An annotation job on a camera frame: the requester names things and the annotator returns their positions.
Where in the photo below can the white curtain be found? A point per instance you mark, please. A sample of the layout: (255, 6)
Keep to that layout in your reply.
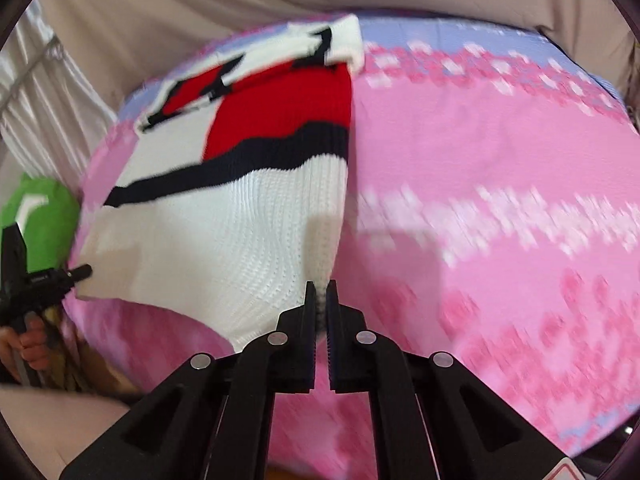
(45, 110)

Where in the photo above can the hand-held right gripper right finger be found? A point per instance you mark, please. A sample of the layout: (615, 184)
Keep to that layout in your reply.
(334, 340)

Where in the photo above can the beige sofa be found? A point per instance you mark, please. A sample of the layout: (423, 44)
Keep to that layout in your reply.
(200, 0)

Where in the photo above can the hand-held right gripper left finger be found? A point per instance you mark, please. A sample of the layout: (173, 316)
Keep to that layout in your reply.
(309, 340)

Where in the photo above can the person's left hand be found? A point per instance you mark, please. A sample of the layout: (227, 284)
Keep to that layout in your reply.
(30, 342)

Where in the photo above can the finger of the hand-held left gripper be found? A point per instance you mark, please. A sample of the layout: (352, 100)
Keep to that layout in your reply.
(75, 274)

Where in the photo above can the pink patterned blanket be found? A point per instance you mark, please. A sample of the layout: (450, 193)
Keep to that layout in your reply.
(475, 240)

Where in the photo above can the white red knitted sweater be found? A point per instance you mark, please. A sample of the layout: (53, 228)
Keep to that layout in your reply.
(240, 240)

